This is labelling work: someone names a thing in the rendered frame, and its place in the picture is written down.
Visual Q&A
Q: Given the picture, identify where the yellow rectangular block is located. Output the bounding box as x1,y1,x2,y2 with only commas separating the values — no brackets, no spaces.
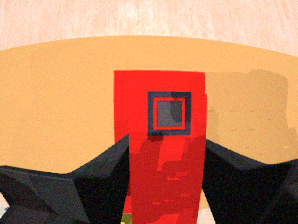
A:
121,213,133,224

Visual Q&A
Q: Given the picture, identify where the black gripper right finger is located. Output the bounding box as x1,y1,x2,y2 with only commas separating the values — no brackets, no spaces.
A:
202,140,298,224

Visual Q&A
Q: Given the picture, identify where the white shallow tray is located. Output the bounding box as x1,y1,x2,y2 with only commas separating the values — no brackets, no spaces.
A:
0,204,9,218

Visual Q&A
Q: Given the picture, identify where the orange panel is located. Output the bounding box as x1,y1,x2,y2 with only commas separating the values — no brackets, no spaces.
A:
0,35,298,173

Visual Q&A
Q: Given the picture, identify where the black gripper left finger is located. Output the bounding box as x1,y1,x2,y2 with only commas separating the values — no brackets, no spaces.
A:
0,133,130,224

